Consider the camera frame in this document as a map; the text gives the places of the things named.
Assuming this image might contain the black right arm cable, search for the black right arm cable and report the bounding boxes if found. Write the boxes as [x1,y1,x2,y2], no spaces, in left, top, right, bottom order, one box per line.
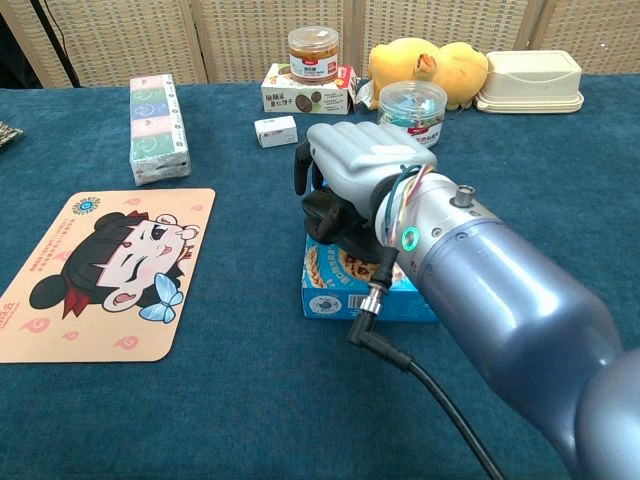
[347,244,506,480]

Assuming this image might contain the small white box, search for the small white box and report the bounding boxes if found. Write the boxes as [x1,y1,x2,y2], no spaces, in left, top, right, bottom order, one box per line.
[253,115,299,149]

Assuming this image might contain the black computer mouse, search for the black computer mouse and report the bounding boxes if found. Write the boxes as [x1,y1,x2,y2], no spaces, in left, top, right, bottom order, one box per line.
[301,192,386,265]

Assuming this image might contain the coiled braided rope bundle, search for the coiled braided rope bundle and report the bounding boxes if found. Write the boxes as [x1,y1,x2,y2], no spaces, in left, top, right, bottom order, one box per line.
[0,121,25,150]

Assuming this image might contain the blue table cloth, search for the blue table cloth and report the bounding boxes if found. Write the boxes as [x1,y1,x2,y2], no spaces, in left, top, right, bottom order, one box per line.
[0,73,640,480]

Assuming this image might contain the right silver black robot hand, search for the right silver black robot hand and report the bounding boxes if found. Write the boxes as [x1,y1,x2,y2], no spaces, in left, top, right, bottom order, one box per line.
[292,121,439,242]

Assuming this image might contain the black tripod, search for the black tripod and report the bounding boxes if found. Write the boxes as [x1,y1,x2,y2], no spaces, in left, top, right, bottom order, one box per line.
[29,0,81,89]

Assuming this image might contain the wicker folding screen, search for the wicker folding screen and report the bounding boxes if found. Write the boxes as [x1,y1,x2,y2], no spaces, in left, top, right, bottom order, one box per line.
[0,0,640,90]

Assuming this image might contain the small red snack box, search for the small red snack box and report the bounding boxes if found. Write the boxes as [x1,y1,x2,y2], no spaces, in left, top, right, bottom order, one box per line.
[335,64,359,104]

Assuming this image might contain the white cookie box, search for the white cookie box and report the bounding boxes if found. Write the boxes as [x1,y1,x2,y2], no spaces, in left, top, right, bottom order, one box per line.
[260,62,354,116]

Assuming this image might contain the cartoon girl mouse pad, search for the cartoon girl mouse pad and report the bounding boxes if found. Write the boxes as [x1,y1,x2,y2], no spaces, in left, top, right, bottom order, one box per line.
[0,188,217,364]

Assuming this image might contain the clear jar with clips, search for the clear jar with clips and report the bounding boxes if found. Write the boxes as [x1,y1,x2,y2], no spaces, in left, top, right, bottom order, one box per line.
[377,80,448,150]

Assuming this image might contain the clear jar with brown snacks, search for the clear jar with brown snacks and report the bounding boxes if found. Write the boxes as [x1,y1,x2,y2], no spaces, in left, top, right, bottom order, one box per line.
[288,26,341,85]

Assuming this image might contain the blue cereal box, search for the blue cereal box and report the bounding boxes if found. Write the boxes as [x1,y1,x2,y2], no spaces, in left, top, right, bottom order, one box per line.
[301,232,441,324]

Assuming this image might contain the yellow plush toy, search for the yellow plush toy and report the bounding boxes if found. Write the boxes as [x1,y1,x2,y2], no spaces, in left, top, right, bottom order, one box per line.
[357,39,490,112]

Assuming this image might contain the coloured wrist wire bundle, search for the coloured wrist wire bundle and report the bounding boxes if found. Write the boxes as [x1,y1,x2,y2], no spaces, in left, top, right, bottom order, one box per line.
[383,163,436,242]

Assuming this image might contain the beige lidded lunch box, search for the beige lidded lunch box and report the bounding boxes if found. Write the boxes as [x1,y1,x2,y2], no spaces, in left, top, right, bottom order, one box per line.
[473,49,585,115]

